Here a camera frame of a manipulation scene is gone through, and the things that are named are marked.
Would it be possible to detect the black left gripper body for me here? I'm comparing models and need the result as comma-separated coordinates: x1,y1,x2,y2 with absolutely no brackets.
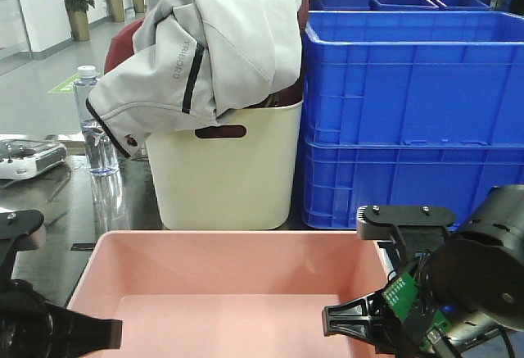
1,279,51,357

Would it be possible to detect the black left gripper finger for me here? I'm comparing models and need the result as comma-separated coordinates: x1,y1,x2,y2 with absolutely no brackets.
1,210,46,280
44,303,122,357

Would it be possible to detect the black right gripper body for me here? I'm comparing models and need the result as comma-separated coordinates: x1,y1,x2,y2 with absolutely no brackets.
368,251,499,357

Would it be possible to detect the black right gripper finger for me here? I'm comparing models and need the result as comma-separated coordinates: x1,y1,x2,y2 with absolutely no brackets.
356,205,455,268
321,294,383,352

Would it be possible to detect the pink plastic bin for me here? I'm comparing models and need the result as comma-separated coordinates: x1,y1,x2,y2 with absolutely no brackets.
69,231,386,357

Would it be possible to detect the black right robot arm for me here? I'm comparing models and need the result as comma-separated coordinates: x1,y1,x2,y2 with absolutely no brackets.
322,184,523,357

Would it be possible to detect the green circuit board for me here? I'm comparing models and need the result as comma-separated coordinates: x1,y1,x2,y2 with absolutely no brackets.
382,272,451,353

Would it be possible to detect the white remote controller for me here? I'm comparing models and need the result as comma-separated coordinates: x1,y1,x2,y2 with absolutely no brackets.
1,139,67,180

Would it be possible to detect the clear water bottle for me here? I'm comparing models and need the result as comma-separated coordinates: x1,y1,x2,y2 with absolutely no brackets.
73,66,119,176

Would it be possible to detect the large blue plastic crate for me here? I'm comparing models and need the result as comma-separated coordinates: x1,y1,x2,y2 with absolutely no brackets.
301,11,523,229

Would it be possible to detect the cream plastic basket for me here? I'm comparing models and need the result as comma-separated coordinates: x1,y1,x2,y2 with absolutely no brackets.
147,101,302,230

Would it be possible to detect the grey jacket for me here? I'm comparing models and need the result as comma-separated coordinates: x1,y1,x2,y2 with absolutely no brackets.
84,0,311,159

